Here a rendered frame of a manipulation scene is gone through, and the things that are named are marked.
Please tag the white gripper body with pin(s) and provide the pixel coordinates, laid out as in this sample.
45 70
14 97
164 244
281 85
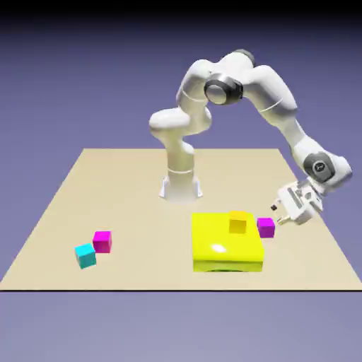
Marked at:
297 204

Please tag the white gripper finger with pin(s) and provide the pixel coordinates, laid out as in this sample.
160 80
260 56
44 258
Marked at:
275 206
280 219

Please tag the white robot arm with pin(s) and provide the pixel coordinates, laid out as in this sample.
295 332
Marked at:
271 93

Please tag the small purple cube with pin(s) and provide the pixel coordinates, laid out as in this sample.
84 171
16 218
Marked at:
265 227

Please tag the small yellow cube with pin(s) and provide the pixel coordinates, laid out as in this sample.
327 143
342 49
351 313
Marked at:
238 222

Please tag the small magenta cube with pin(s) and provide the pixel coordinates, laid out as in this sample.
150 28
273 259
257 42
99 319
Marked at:
102 241

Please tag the small cyan cube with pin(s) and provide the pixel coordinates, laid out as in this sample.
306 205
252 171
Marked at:
85 256

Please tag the large yellow box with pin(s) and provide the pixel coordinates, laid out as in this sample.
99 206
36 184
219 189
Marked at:
226 243

